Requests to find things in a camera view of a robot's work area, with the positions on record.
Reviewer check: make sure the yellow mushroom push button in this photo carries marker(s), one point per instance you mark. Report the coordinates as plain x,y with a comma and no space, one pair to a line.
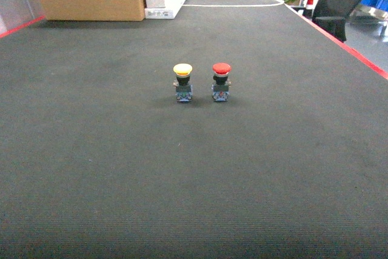
183,87

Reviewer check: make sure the red mushroom push button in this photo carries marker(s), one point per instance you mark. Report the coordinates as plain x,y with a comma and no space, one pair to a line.
220,86

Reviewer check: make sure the white flat box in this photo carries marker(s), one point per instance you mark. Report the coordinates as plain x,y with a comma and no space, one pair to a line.
169,12

